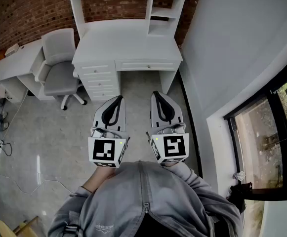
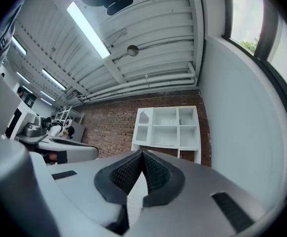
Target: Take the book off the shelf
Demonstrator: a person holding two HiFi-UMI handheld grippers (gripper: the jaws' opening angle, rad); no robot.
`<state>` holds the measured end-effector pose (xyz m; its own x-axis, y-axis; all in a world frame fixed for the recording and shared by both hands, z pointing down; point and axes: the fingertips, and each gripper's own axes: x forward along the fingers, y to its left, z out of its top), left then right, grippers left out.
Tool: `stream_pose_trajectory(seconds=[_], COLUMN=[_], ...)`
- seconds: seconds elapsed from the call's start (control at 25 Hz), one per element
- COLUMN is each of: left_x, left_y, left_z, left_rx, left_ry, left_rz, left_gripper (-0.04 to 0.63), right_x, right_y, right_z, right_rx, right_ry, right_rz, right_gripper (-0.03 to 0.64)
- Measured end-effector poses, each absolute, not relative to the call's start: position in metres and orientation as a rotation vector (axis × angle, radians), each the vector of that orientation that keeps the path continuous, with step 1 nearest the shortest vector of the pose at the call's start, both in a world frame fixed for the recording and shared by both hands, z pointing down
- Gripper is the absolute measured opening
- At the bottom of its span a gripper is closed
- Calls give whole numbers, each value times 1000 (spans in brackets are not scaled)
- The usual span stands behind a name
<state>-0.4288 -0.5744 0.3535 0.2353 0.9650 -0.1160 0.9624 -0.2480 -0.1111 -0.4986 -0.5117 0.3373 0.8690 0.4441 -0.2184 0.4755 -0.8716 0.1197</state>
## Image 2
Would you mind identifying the green outdoor foliage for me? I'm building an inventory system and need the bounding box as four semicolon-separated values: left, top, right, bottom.
240;33;261;54

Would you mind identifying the white metal rack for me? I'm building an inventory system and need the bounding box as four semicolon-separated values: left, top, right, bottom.
54;106;85;124

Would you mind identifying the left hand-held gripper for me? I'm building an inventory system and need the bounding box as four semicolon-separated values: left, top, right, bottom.
0;57;50;145

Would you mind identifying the round ceiling smoke detector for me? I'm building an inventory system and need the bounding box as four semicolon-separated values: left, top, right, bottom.
126;44;140;57

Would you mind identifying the grey partition panel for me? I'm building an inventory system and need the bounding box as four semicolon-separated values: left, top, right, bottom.
70;121;86;142

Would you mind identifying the fluorescent ceiling light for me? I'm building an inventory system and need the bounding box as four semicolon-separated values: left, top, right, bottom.
41;68;67;91
16;71;31;84
66;1;111;59
40;89;57;102
11;35;28;56

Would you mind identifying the black framed window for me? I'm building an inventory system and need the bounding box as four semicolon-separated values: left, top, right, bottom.
221;0;287;158

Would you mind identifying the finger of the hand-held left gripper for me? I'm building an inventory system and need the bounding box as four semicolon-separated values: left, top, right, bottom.
37;136;100;162

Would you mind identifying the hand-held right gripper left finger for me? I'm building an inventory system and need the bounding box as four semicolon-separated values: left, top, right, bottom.
46;149;144;236

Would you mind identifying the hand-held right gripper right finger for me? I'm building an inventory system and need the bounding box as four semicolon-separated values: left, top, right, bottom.
129;149;281;237

